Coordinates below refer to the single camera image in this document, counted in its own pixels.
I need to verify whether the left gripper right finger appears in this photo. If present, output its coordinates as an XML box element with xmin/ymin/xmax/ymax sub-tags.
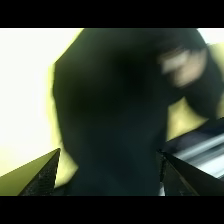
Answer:
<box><xmin>156</xmin><ymin>149</ymin><xmax>224</xmax><ymax>197</ymax></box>

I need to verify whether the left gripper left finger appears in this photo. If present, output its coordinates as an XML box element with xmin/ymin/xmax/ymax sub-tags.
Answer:
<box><xmin>0</xmin><ymin>148</ymin><xmax>62</xmax><ymax>197</ymax></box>

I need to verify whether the black garment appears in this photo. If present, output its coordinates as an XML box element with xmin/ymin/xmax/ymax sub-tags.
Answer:
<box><xmin>51</xmin><ymin>28</ymin><xmax>224</xmax><ymax>197</ymax></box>

